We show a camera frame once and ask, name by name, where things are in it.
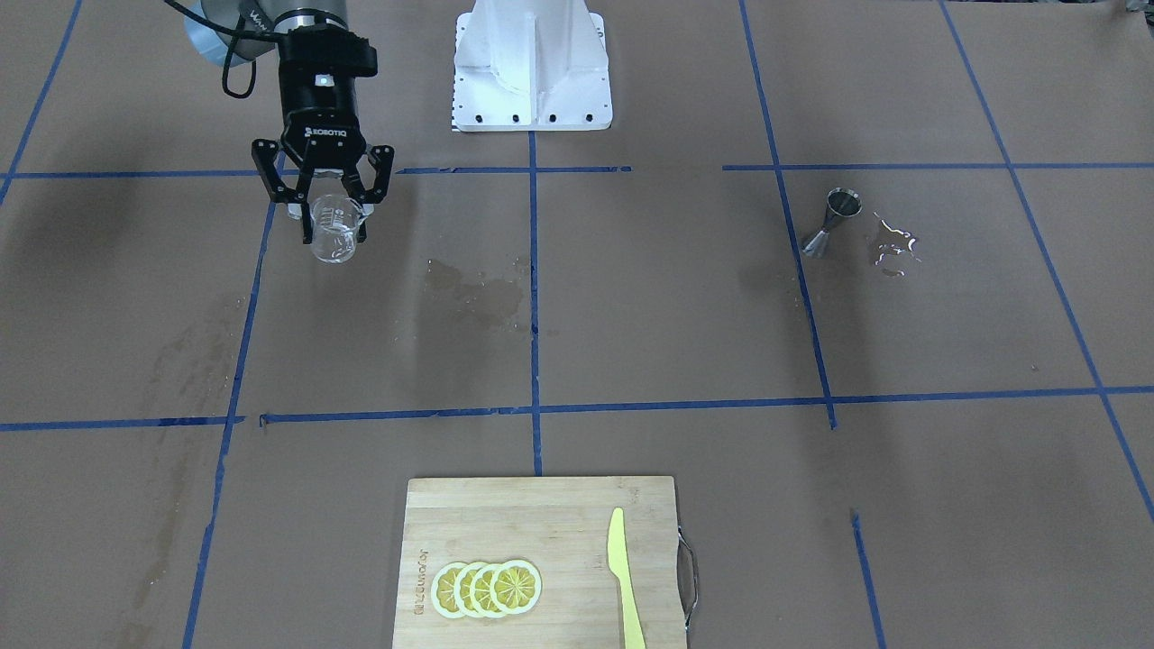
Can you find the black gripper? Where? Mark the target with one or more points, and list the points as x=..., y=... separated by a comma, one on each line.
x=325, y=117

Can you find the clear glass beaker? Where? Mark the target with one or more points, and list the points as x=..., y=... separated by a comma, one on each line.
x=336, y=224

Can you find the steel jigger measuring cup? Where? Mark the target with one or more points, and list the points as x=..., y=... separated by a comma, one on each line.
x=841, y=204

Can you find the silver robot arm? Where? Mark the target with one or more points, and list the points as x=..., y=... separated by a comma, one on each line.
x=229, y=33

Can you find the bamboo cutting board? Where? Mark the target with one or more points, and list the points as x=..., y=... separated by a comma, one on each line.
x=559, y=524

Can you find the lemon slice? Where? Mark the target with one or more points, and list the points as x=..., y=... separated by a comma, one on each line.
x=463, y=589
x=444, y=599
x=481, y=592
x=516, y=587

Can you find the yellow plastic knife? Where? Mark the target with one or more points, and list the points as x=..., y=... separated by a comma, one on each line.
x=618, y=555

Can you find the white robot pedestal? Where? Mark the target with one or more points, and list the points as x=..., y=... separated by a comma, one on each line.
x=531, y=66

